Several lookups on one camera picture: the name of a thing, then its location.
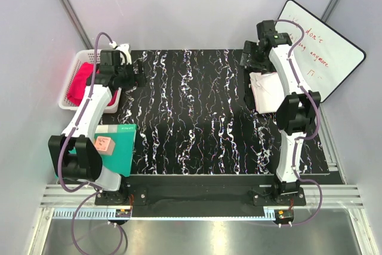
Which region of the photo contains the aluminium frame rail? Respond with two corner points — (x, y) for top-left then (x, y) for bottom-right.
(39, 184), (366, 208)

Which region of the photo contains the white plastic basket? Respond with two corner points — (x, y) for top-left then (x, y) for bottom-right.
(57, 49), (122, 113)

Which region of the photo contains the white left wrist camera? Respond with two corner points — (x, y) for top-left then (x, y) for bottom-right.
(109, 41), (132, 64)

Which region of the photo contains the folded white t shirt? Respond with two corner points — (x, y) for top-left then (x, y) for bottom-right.
(249, 72), (285, 114)

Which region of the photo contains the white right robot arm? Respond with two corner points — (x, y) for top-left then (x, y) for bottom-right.
(239, 20), (321, 205)

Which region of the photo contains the crimson red t shirt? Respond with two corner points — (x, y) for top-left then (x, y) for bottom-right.
(67, 62), (118, 106)

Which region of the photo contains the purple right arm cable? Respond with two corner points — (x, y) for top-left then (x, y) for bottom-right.
(268, 19), (324, 228)

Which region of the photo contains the pink eraser block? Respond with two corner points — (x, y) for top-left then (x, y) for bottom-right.
(94, 136), (115, 156)

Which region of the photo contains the black marbled table mat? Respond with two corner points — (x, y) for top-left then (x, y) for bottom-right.
(98, 48), (331, 176)

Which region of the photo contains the green paper folder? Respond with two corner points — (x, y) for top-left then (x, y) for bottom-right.
(95, 124), (137, 177)

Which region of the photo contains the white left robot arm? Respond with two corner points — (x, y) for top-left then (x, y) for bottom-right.
(48, 44), (146, 205)

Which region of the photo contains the white whiteboard black frame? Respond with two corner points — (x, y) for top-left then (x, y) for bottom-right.
(276, 0), (366, 102)

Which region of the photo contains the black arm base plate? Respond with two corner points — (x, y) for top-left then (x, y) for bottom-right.
(95, 174), (306, 206)

